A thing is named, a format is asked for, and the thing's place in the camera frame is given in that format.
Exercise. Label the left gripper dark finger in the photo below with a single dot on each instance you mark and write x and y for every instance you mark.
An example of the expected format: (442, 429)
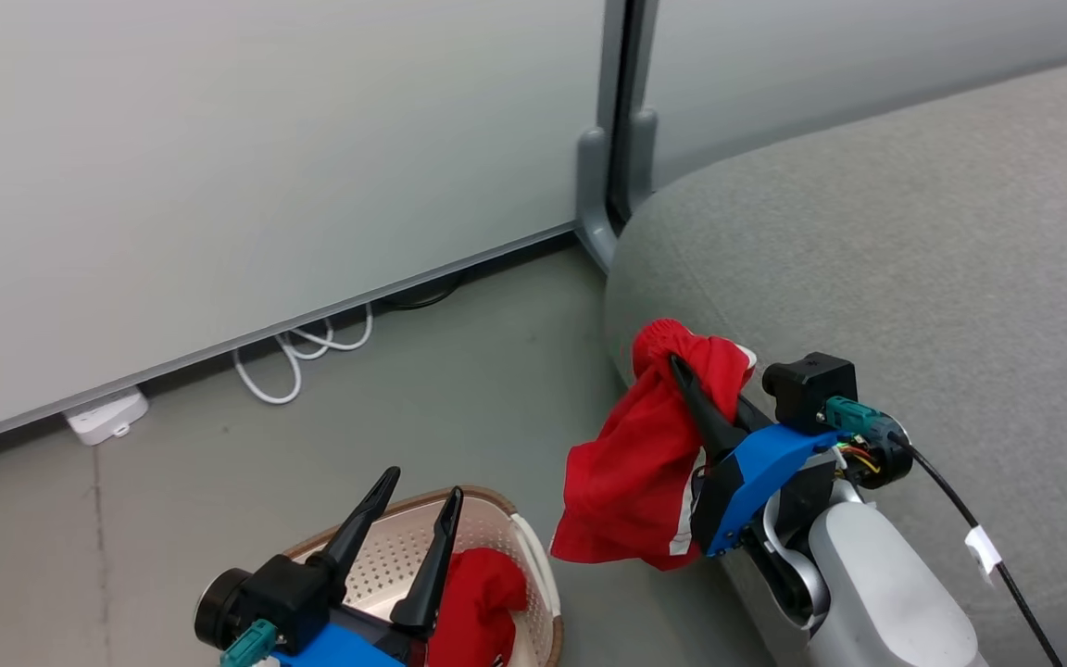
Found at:
(362, 519)
(432, 574)

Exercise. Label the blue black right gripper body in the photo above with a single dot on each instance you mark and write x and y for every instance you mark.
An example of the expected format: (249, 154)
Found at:
(756, 468)

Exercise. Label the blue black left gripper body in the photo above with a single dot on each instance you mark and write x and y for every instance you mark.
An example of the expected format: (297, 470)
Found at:
(339, 648)

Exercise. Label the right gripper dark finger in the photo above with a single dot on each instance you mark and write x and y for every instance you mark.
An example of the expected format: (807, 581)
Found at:
(705, 412)
(758, 412)

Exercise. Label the red shorts with white stripe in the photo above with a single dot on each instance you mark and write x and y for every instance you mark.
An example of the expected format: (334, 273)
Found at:
(631, 472)

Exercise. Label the beige perforated laundry basket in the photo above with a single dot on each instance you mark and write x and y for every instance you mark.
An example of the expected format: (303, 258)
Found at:
(496, 528)

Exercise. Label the plain red garment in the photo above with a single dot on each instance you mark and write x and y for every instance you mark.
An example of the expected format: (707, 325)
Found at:
(478, 602)

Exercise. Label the grey fabric sofa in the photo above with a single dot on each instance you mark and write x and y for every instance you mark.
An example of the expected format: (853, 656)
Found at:
(913, 278)

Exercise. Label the white power strip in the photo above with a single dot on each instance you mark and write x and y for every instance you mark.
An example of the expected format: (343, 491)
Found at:
(107, 417)

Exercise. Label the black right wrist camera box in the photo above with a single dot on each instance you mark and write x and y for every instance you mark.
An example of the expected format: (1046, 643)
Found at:
(811, 387)

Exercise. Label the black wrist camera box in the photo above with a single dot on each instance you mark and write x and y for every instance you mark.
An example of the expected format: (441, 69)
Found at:
(811, 387)
(293, 597)

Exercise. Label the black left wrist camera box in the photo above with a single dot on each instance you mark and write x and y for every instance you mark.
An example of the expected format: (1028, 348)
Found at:
(293, 597)

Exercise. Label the teal left camera connector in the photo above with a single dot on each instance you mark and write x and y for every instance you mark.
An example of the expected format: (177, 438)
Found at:
(251, 644)

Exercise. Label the teal camera connector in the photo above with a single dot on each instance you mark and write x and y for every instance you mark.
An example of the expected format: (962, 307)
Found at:
(853, 415)
(251, 644)

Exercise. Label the teal right camera connector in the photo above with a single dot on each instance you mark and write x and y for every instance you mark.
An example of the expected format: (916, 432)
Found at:
(853, 415)

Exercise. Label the grey partition post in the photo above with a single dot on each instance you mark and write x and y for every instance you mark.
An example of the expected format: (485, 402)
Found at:
(603, 167)

